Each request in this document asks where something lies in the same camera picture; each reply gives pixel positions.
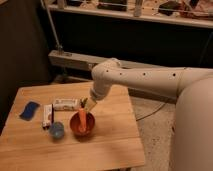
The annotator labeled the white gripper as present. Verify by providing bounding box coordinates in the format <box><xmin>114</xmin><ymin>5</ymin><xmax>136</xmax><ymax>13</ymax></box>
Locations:
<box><xmin>85</xmin><ymin>88</ymin><xmax>106</xmax><ymax>113</ymax></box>

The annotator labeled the blue glass cup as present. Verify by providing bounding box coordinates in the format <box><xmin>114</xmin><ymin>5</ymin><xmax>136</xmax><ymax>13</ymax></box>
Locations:
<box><xmin>49</xmin><ymin>122</ymin><xmax>64</xmax><ymax>139</ymax></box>

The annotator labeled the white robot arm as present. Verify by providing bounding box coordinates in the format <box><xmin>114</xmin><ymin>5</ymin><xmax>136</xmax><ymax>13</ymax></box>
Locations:
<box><xmin>90</xmin><ymin>58</ymin><xmax>213</xmax><ymax>171</ymax></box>

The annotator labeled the white cluttered shelf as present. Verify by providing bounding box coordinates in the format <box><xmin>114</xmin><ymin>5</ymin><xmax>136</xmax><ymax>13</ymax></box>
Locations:
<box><xmin>43</xmin><ymin>0</ymin><xmax>213</xmax><ymax>29</ymax></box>

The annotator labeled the white toothpaste box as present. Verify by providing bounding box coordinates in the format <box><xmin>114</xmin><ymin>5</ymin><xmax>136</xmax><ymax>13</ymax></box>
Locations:
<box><xmin>42</xmin><ymin>104</ymin><xmax>54</xmax><ymax>129</ymax></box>

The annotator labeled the brown ceramic bowl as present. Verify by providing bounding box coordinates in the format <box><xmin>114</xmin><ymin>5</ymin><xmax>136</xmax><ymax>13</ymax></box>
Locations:
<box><xmin>70</xmin><ymin>113</ymin><xmax>95</xmax><ymax>136</ymax></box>

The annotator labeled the white rectangular packet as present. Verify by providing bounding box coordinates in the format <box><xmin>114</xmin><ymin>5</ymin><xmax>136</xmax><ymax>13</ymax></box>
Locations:
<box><xmin>53</xmin><ymin>99</ymin><xmax>80</xmax><ymax>111</ymax></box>

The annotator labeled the blue sponge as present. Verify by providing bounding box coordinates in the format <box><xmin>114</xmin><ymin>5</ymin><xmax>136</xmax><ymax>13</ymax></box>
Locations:
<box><xmin>19</xmin><ymin>101</ymin><xmax>40</xmax><ymax>121</ymax></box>

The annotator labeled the black power cable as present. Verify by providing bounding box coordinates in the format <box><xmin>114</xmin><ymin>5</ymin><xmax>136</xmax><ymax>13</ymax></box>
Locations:
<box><xmin>135</xmin><ymin>99</ymin><xmax>168</xmax><ymax>122</ymax></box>

